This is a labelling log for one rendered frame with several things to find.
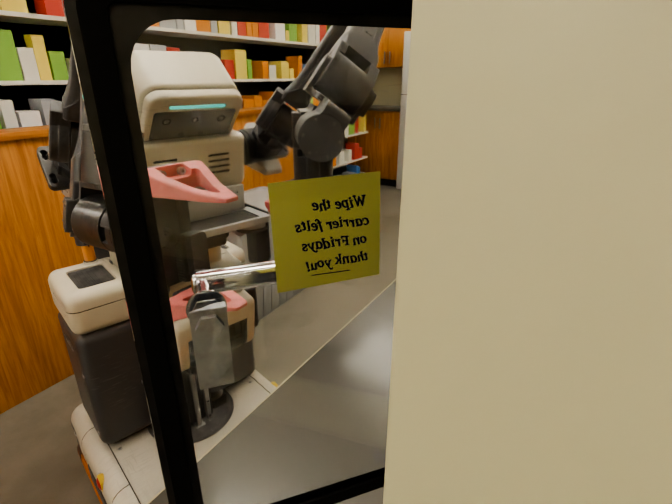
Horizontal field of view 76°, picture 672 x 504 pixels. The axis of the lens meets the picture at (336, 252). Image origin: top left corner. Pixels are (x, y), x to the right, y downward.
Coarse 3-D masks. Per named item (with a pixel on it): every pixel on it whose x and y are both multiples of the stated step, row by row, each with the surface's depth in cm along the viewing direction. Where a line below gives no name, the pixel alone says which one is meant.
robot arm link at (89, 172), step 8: (88, 128) 41; (88, 136) 42; (88, 144) 42; (88, 152) 42; (88, 160) 42; (88, 168) 42; (96, 168) 42; (88, 176) 42; (96, 176) 42; (96, 184) 42; (64, 200) 48; (72, 200) 46; (64, 208) 48; (72, 208) 46; (64, 216) 48; (64, 224) 47; (72, 232) 47
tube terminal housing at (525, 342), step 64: (448, 0) 5; (512, 0) 5; (576, 0) 4; (640, 0) 4; (448, 64) 5; (512, 64) 5; (576, 64) 5; (640, 64) 4; (448, 128) 5; (512, 128) 5; (576, 128) 5; (640, 128) 4; (448, 192) 6; (512, 192) 5; (576, 192) 5; (640, 192) 5; (448, 256) 6; (512, 256) 6; (576, 256) 5; (640, 256) 5; (448, 320) 6; (512, 320) 6; (576, 320) 5; (640, 320) 5; (448, 384) 7; (512, 384) 6; (576, 384) 6; (640, 384) 5; (448, 448) 7; (512, 448) 7; (576, 448) 6; (640, 448) 6
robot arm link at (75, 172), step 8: (80, 88) 49; (80, 96) 49; (80, 104) 49; (80, 112) 49; (80, 120) 49; (80, 128) 48; (80, 136) 48; (80, 144) 48; (80, 152) 47; (72, 160) 48; (80, 160) 47; (72, 168) 48; (80, 168) 47; (72, 176) 48; (80, 176) 47; (72, 184) 47; (72, 192) 47
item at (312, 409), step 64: (192, 64) 22; (256, 64) 23; (320, 64) 24; (384, 64) 26; (192, 128) 23; (256, 128) 24; (320, 128) 26; (384, 128) 27; (192, 192) 24; (256, 192) 26; (320, 192) 27; (384, 192) 29; (192, 256) 26; (256, 256) 27; (320, 256) 29; (384, 256) 30; (256, 320) 29; (320, 320) 31; (384, 320) 33; (192, 384) 29; (256, 384) 31; (320, 384) 33; (384, 384) 35; (256, 448) 33; (320, 448) 35; (384, 448) 38
